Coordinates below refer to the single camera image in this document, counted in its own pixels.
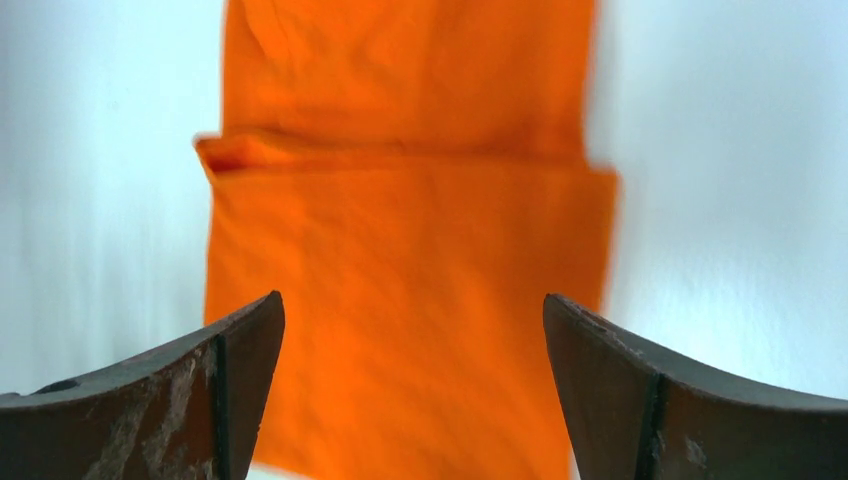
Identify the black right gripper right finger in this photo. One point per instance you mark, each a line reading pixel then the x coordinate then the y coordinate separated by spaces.
pixel 637 410

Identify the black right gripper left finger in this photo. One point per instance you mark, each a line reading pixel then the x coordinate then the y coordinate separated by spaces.
pixel 188 409

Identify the orange t-shirt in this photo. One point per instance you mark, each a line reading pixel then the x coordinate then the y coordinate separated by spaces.
pixel 410 176

